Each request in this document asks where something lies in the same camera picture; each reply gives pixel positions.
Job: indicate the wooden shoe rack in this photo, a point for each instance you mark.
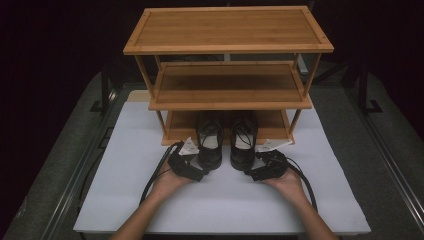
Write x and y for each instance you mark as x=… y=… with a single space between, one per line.
x=226 y=30

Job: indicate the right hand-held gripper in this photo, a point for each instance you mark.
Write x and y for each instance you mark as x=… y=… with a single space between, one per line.
x=271 y=168

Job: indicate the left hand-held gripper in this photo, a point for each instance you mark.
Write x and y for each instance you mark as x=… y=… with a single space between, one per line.
x=183 y=168

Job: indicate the person's right hand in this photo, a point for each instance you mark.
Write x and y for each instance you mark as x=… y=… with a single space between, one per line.
x=286 y=185

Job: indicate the person's left hand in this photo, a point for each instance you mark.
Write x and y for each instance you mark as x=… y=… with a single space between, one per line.
x=170 y=186

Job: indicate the black metal stand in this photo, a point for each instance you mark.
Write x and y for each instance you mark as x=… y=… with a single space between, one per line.
x=365 y=90
x=105 y=90

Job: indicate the white table mat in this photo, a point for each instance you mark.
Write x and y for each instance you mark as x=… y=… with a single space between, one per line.
x=226 y=206

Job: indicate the black leather shoe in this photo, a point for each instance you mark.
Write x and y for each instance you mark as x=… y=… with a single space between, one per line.
x=241 y=160
x=210 y=158

